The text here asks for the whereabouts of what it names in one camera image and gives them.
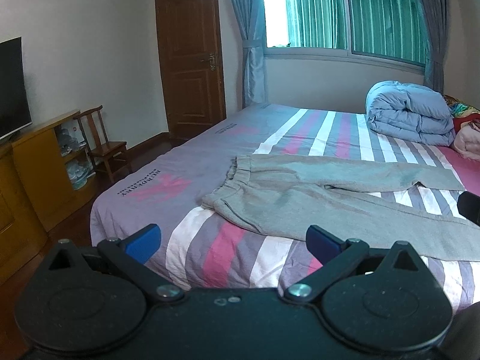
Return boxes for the items on cabinet shelves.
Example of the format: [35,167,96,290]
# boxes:
[55,119,94,190]

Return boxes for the small wooden chair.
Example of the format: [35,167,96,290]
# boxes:
[73,105,133,185]

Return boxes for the left blue curtain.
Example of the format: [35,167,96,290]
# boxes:
[231,0,267,108]

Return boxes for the striped bed with sheet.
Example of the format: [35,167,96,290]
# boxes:
[90,104,479,311]

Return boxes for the black television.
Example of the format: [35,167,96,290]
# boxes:
[0,37,32,139]

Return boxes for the folded pink blanket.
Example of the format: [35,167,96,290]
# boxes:
[452,124,480,161]

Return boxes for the colourful red blanket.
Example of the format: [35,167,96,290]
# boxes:
[443,95,480,133]

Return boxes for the right blue curtain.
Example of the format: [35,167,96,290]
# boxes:
[418,0,450,93]

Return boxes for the folded blue duvet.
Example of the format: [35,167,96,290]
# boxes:
[365,80,456,146]

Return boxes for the window with green blinds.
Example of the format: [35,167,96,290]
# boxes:
[264,0,427,68]

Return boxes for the brown wooden door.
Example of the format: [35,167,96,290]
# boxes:
[155,0,226,140]

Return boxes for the grey sweatpants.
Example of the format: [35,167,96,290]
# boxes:
[202,154,479,262]

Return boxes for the wooden tv cabinet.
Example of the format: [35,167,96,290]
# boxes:
[1,110,98,283]

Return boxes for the blue curtain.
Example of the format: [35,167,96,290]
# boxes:
[418,0,450,93]
[231,0,267,108]

